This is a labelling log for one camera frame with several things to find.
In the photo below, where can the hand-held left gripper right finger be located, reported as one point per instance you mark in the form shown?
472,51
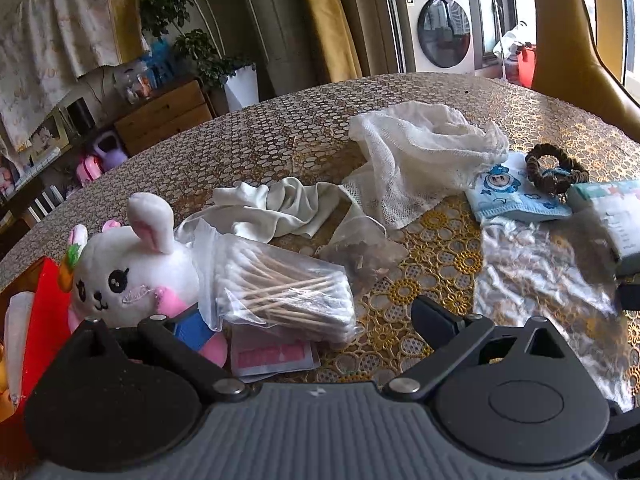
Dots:
432,322

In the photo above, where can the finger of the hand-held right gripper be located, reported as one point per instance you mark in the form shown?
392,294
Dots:
631,296

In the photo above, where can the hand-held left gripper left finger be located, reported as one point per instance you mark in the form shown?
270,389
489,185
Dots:
195,332

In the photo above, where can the white plush bunny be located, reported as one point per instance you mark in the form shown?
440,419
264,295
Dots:
125,270

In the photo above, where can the red box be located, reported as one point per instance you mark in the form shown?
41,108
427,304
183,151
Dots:
45,320

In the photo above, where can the blue cartoon tissue pack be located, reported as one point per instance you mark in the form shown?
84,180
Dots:
500,185

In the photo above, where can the white satin cloth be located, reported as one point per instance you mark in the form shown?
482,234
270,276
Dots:
280,205

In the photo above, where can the white mesh cloth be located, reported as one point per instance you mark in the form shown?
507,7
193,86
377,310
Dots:
420,155

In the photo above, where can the pale green tissue pack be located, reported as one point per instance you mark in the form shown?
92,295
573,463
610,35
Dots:
615,225

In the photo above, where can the pink card packet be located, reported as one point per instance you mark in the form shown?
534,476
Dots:
270,357

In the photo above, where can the crinkled clear plastic sheet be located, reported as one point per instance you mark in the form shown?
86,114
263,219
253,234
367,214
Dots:
540,270

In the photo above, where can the bag of cotton swabs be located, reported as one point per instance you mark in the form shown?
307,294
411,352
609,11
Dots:
280,290

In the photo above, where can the clear sachet of dried bits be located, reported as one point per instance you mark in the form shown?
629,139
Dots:
360,260

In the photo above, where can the white rolled item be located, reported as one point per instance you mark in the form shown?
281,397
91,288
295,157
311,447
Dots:
19,340

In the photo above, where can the pink toy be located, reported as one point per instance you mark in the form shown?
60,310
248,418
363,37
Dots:
89,170

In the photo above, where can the purple kettlebell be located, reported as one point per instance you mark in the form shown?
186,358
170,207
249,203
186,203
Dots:
115,155

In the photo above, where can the white ribbed rack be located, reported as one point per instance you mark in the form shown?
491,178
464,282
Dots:
45,200

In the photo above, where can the wooden drawer cabinet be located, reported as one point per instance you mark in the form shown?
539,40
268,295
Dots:
165,115

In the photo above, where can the patterned lace tablecloth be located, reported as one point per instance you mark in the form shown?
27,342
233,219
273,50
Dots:
300,130

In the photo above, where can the black speaker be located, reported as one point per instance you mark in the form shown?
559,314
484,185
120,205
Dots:
80,115

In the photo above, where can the white planter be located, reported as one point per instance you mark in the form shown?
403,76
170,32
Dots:
242,87

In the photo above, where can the red bucket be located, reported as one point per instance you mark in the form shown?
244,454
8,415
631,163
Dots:
526,67

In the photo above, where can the clear plastic container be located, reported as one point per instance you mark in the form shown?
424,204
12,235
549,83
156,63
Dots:
132,85

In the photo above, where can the blue bottles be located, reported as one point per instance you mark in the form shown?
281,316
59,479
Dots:
160,60

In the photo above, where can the white bag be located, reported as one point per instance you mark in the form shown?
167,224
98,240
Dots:
510,40

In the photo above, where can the white washing machine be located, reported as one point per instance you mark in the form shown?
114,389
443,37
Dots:
445,25

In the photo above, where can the white column air conditioner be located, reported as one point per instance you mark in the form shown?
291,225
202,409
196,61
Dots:
280,25

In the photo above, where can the yellow curtain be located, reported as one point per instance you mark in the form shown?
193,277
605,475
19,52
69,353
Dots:
325,20

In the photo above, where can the green potted plant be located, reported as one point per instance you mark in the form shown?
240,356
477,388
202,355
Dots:
160,10

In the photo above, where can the yellow fabric strip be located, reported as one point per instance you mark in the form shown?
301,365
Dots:
125,10

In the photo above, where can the white patterned hanging cloth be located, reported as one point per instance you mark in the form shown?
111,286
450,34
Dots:
60,25

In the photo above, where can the photo frame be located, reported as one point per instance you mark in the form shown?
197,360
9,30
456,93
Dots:
47,135

